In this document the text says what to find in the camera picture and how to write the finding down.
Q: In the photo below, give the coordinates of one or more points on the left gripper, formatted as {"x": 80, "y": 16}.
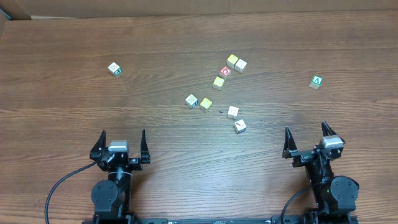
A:
{"x": 139, "y": 162}

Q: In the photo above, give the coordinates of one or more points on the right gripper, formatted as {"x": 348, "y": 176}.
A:
{"x": 307, "y": 155}

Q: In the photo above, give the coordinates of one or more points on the white block red mark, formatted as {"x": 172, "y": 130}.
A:
{"x": 240, "y": 126}

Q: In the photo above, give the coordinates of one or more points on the white block red M side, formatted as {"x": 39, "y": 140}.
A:
{"x": 233, "y": 112}

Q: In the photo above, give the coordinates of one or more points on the white block blue side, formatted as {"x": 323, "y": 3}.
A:
{"x": 191, "y": 101}

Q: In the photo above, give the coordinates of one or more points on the yellow block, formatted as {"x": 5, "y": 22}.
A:
{"x": 232, "y": 60}
{"x": 205, "y": 104}
{"x": 218, "y": 83}

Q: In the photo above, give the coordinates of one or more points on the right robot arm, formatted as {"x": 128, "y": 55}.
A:
{"x": 335, "y": 196}

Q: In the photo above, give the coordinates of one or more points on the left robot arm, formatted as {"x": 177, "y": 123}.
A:
{"x": 111, "y": 197}

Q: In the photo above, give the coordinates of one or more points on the green letter A block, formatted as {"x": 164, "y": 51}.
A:
{"x": 316, "y": 82}

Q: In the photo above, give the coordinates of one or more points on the white block green side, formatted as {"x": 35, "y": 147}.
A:
{"x": 115, "y": 69}

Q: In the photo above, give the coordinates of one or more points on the white block far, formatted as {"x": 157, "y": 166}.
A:
{"x": 240, "y": 65}

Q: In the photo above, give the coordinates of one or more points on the red circle block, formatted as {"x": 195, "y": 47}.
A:
{"x": 225, "y": 72}

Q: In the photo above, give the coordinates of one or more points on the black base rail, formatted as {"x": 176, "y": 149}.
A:
{"x": 217, "y": 221}

